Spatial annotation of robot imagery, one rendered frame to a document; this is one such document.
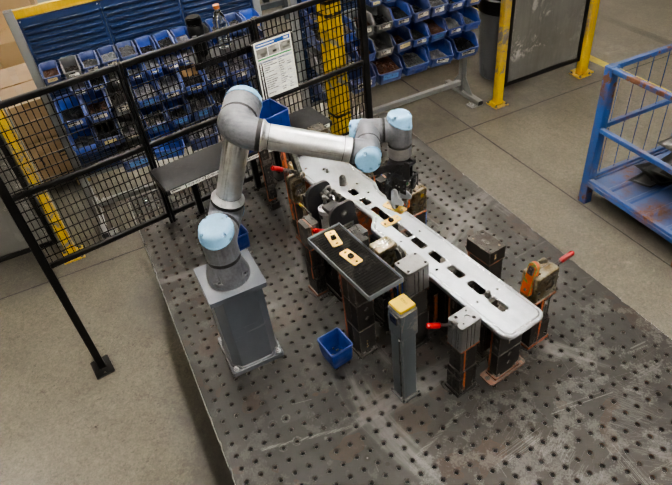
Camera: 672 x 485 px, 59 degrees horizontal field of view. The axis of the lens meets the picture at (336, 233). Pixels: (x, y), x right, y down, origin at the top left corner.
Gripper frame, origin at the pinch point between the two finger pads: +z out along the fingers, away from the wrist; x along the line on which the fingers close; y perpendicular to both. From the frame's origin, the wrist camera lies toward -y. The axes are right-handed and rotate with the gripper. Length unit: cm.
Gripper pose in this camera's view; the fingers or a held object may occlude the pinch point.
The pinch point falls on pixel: (394, 203)
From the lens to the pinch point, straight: 205.4
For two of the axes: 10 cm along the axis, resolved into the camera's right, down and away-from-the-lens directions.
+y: 7.5, 3.9, -5.4
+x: 6.6, -5.2, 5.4
